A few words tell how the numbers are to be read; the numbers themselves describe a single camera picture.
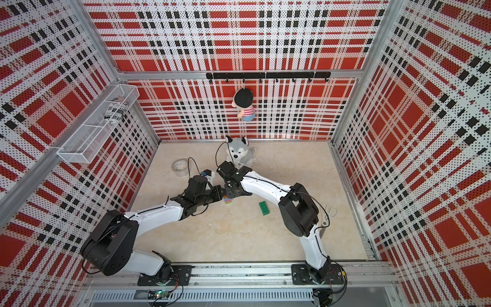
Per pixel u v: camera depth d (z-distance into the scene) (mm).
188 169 1061
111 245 432
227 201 930
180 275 735
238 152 935
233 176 663
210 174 827
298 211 502
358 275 753
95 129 749
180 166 1082
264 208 910
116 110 765
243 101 932
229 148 961
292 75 891
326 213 466
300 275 723
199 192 707
